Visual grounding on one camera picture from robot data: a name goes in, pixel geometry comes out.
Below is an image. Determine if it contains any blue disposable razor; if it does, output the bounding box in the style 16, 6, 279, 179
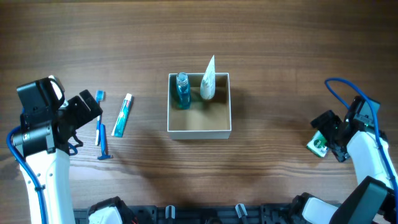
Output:
98, 124, 113, 160

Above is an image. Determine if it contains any blue mouthwash bottle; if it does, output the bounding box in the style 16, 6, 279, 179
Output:
176, 72, 191, 110

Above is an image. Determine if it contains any green soap box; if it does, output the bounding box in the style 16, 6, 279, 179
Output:
306, 131, 328, 157

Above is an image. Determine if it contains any teal toothpaste tube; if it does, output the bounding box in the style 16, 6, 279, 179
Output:
111, 93, 133, 138

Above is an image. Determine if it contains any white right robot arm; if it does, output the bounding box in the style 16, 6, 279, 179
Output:
287, 96, 397, 223

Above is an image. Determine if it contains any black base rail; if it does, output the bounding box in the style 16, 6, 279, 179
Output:
73, 197, 306, 224

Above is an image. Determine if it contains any white cardboard box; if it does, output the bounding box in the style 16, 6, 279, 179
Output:
167, 73, 232, 140

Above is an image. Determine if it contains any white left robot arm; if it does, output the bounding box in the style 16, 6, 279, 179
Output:
6, 75, 103, 223

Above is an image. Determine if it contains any blue toothbrush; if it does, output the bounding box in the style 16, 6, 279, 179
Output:
95, 90, 105, 146

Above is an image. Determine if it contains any white bamboo conditioner tube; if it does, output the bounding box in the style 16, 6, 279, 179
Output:
200, 55, 215, 100

